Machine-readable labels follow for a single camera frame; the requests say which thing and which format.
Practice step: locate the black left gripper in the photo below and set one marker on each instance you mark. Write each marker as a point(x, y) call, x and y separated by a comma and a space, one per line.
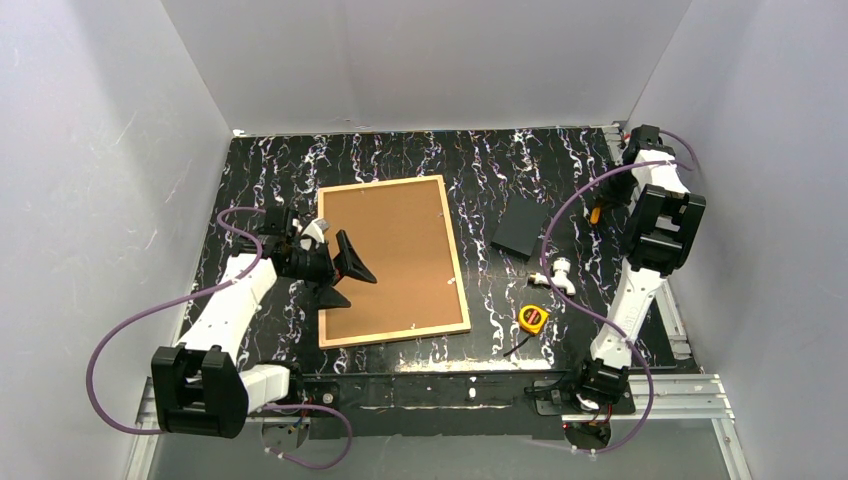
point(332, 271)

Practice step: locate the wooden photo frame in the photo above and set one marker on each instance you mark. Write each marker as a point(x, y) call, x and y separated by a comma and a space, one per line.
point(403, 232)

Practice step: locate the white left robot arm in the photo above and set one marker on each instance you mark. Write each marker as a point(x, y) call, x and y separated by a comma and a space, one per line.
point(198, 386)

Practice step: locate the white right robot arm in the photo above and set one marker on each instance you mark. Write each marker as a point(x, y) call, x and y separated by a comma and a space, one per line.
point(600, 386)

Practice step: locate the black flat box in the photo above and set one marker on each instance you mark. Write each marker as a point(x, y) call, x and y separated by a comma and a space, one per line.
point(519, 227)

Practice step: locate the yellow tape measure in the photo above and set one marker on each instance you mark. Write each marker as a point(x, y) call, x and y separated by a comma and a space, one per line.
point(532, 318)

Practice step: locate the white plastic pipe fitting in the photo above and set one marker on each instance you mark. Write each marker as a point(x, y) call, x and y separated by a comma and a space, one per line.
point(558, 277)

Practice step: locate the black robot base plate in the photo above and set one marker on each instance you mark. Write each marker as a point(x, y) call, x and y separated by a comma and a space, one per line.
point(464, 403)

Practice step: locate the aluminium rail right side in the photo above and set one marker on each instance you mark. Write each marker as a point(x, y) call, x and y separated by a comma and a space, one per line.
point(669, 318)

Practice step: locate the aluminium rail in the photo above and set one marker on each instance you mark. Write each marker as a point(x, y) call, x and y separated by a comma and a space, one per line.
point(676, 397)
point(669, 318)

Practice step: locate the aluminium rail front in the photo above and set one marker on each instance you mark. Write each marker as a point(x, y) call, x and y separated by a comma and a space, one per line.
point(676, 397)

